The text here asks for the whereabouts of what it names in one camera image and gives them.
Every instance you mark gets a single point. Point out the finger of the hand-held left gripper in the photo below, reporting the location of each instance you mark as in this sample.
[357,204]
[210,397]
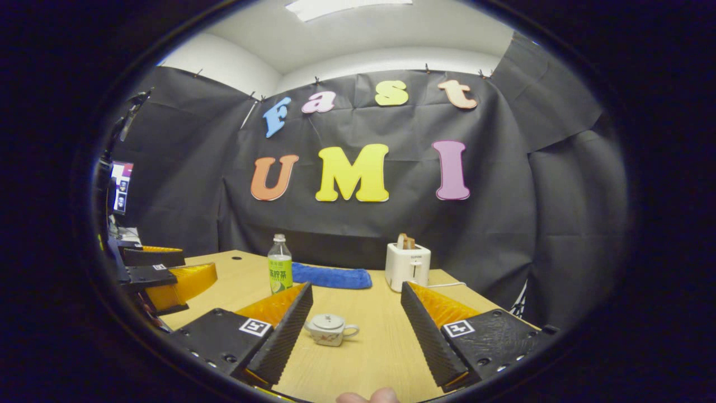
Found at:
[168,288]
[154,257]

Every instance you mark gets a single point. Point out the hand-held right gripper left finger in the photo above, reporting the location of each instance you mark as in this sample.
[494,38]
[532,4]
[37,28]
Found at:
[282,341]

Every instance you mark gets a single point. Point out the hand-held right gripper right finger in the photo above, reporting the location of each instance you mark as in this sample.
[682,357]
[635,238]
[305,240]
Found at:
[428,336]

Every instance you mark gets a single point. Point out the white ceramic teacup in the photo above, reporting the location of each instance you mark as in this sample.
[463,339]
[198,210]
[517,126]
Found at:
[330,337]

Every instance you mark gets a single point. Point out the clear water bottle green label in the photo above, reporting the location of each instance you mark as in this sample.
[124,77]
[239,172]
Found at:
[279,271]

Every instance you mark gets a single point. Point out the white toaster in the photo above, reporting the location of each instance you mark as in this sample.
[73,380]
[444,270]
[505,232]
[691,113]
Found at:
[403,267]

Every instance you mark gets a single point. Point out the computer monitor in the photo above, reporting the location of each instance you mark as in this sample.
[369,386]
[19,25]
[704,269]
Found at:
[122,187]

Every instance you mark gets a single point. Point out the blue towel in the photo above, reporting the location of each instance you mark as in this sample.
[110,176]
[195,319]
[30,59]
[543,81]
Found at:
[335,276]

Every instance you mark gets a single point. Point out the metal stand legs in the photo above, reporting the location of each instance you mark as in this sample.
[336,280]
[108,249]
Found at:
[520,302]

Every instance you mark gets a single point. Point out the black block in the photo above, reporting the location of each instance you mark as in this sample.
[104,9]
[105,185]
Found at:
[549,330]

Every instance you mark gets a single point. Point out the ceiling light panel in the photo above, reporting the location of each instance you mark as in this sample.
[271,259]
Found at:
[347,8]

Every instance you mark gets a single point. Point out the black gooseneck mount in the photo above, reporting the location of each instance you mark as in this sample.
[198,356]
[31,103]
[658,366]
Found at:
[134,109]

